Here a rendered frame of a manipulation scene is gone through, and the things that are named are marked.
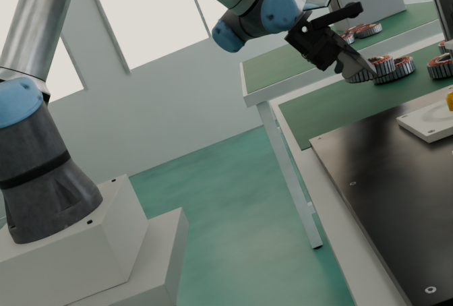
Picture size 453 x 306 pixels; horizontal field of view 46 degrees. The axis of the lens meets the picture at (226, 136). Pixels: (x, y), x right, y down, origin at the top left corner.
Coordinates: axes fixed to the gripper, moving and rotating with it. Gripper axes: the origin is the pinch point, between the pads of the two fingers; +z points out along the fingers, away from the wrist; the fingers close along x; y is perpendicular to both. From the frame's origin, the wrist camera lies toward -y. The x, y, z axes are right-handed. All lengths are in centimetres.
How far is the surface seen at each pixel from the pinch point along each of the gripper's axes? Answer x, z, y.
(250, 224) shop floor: -155, 42, 92
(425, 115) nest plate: 36.1, 3.1, 2.8
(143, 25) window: -406, -104, 75
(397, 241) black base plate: 71, -3, 17
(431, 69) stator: 1.8, 9.6, -8.3
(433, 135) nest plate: 46.2, 2.3, 4.9
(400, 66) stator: -13.0, 8.0, -6.2
